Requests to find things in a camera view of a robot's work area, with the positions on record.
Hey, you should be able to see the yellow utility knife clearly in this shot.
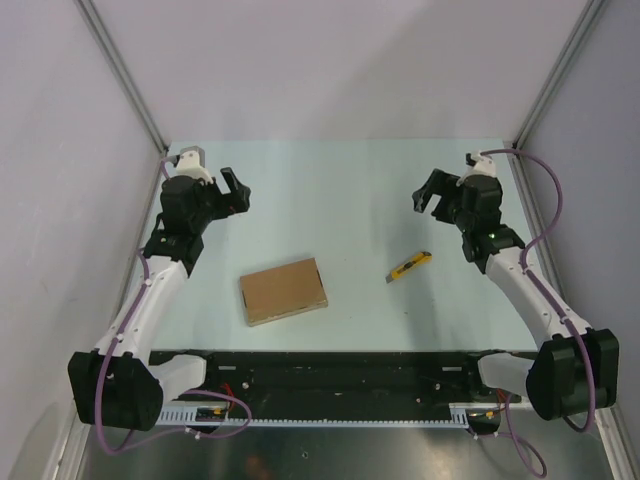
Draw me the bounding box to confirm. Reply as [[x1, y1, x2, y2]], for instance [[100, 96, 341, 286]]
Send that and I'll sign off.
[[385, 251, 433, 284]]

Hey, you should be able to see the brown cardboard express box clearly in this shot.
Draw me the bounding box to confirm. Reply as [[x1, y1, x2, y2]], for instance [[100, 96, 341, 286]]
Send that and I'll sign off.
[[239, 258, 328, 327]]

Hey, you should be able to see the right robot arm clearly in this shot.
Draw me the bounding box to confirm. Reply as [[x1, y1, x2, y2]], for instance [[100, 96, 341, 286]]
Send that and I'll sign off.
[[412, 169, 619, 426]]

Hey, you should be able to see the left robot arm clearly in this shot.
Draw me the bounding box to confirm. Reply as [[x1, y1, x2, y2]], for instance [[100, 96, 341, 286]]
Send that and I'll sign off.
[[67, 167, 251, 431]]

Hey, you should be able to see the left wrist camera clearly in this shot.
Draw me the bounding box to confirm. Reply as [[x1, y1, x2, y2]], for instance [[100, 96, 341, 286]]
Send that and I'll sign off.
[[174, 146, 213, 183]]

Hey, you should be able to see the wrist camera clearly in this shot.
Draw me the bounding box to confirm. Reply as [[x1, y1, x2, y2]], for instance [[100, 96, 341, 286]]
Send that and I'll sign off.
[[460, 152, 497, 181], [174, 146, 213, 183]]

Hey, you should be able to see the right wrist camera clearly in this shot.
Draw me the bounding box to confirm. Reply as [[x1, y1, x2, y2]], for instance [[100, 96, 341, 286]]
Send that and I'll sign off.
[[460, 152, 497, 181]]

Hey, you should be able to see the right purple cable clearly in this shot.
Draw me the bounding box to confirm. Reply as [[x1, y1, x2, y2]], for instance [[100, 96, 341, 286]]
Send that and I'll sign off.
[[469, 148, 599, 476]]

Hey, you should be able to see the purple cable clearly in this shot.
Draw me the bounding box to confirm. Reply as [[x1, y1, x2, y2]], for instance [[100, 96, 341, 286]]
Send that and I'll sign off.
[[469, 148, 599, 476], [93, 158, 253, 455]]

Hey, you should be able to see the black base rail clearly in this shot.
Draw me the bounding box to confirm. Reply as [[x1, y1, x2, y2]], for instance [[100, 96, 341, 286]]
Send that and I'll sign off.
[[147, 350, 539, 422]]

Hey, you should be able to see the grey slotted cable duct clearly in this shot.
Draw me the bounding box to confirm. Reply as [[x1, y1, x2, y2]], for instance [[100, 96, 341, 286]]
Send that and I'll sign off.
[[156, 403, 503, 429]]

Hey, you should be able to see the left aluminium frame post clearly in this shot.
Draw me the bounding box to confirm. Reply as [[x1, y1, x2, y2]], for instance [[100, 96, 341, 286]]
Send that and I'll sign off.
[[74, 0, 169, 154]]

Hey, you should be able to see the aluminium frame post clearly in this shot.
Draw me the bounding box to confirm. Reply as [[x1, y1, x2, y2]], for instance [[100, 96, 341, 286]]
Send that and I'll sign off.
[[74, 0, 169, 154], [511, 0, 609, 150]]

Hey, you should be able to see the right aluminium frame post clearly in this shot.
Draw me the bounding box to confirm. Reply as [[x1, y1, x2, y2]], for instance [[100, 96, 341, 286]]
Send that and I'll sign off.
[[511, 0, 609, 150]]

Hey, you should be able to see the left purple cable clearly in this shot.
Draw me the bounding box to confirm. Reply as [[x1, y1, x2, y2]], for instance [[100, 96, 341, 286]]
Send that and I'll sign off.
[[93, 158, 253, 455]]

